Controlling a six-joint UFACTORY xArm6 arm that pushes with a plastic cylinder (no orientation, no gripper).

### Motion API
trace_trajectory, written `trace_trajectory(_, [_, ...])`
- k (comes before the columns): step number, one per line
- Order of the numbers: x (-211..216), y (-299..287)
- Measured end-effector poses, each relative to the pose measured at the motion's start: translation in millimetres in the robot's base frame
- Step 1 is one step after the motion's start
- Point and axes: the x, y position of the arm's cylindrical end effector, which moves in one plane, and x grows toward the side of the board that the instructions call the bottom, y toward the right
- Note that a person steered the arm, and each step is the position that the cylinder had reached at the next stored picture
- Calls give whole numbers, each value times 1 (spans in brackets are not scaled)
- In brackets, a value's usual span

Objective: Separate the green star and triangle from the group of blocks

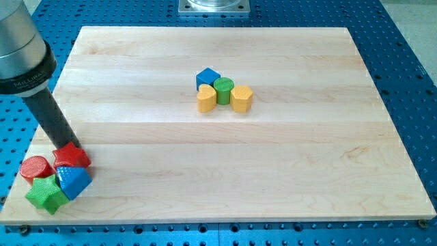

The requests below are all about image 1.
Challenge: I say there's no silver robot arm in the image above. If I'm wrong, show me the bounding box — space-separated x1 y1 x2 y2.
1 0 57 97

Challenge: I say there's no red star block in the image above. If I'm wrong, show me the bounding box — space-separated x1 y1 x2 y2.
53 142 91 169

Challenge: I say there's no blue triangle block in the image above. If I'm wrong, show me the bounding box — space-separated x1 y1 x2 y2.
57 167 92 200

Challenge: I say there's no green star block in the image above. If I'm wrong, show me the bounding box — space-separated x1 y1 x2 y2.
25 174 70 215

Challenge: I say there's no yellow heart block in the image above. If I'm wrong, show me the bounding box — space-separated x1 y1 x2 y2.
197 84 216 113

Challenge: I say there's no yellow hexagon block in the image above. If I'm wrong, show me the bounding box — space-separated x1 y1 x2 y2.
230 85 253 113

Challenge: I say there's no light wooden board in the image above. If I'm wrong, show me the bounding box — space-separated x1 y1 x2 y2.
1 26 436 225

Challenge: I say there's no green cylinder block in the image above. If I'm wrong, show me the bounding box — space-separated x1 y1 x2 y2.
213 77 234 105

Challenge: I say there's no blue cube block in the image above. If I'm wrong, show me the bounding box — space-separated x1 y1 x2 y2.
195 68 221 90

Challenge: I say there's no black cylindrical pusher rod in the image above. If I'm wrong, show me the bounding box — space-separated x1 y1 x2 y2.
23 87 81 149

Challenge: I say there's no red cylinder block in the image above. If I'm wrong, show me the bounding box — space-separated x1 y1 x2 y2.
19 156 55 185

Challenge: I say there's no blue perforated table plate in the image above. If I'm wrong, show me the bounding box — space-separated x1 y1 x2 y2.
1 0 436 245

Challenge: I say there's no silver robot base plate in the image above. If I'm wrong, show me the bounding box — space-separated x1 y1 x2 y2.
178 0 251 15

